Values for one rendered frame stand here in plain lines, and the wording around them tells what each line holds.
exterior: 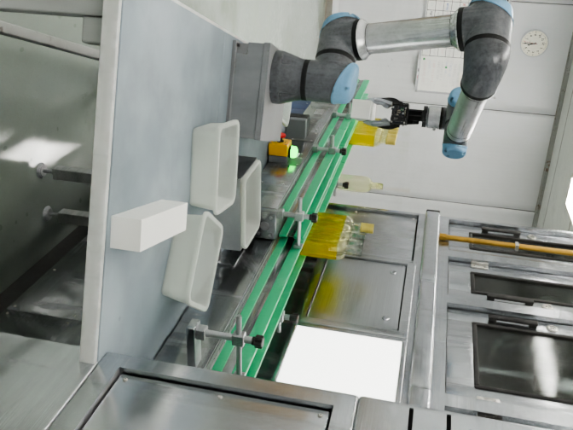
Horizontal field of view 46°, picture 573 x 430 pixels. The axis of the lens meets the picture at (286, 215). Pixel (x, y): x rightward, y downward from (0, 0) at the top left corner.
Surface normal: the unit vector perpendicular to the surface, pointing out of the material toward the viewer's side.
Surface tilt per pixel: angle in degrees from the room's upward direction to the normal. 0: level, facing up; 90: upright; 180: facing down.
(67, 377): 90
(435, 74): 90
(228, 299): 90
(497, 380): 90
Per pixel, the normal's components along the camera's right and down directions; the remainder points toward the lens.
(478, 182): -0.22, 0.42
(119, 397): 0.03, -0.90
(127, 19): 0.97, 0.12
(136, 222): -0.21, 0.15
